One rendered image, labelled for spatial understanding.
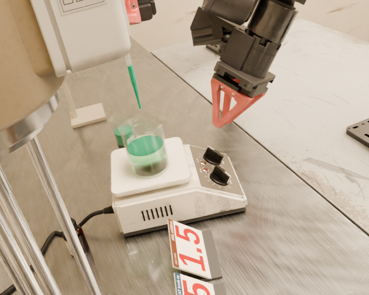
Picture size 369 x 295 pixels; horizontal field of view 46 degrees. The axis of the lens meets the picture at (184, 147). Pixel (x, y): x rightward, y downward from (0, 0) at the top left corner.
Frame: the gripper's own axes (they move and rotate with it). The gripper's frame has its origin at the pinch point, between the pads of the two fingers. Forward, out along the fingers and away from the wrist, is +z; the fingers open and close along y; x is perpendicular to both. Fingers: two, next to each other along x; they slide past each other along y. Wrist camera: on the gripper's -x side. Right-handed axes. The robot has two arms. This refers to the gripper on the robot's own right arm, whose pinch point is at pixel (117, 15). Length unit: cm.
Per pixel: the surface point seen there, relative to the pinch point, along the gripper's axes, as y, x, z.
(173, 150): 3.3, 23.5, -2.8
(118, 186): -5.8, 23.3, 3.5
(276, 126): 24.4, 32.6, -17.0
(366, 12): 137, 83, -195
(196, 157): 6.8, 26.0, -3.3
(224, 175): 10.2, 26.2, 2.7
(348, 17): 123, 82, -191
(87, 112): -15, 32, -39
